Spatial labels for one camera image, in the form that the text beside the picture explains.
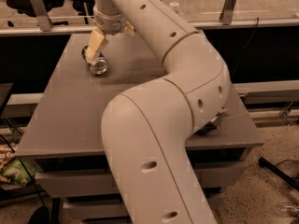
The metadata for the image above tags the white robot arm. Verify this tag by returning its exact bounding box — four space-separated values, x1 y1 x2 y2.
86 0 231 224

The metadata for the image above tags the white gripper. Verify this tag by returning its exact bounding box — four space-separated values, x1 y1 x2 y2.
85 7 135 63

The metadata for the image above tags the blue chip bag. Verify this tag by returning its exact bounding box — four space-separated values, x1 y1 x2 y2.
196 112 221 135

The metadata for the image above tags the grey drawer cabinet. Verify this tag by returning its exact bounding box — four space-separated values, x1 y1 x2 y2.
17 35 263 224

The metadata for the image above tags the right metal bracket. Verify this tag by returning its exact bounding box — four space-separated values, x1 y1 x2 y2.
219 0 236 25

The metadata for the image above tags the left metal bracket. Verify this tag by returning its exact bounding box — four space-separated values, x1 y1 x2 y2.
29 0 52 32

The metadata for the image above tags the clear plastic water bottle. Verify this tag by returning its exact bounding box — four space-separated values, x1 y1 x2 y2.
169 2 180 13

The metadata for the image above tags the green snack bag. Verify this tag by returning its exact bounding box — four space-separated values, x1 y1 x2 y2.
0 160 36 186

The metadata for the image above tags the black stand leg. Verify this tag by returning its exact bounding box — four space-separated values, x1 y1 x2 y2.
258 157 299 191

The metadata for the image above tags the grey metal rail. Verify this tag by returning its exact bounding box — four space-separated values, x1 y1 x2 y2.
0 17 299 37

